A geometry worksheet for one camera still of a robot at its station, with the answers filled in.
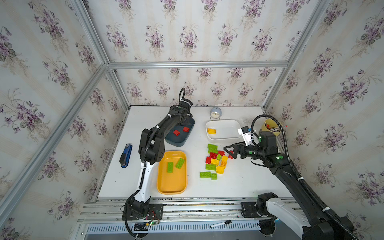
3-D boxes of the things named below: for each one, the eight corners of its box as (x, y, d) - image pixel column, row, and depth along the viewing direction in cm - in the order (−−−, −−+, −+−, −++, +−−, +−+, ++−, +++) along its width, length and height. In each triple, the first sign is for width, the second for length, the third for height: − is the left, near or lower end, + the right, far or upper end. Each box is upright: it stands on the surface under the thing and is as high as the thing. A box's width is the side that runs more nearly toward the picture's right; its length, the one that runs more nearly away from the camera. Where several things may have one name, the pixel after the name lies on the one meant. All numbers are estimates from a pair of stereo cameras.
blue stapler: (121, 168, 91) (117, 164, 86) (127, 148, 100) (124, 143, 95) (128, 168, 91) (125, 164, 86) (134, 148, 100) (131, 143, 95)
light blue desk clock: (210, 120, 113) (211, 113, 107) (209, 114, 117) (210, 107, 111) (220, 120, 113) (222, 113, 107) (219, 114, 117) (221, 107, 111)
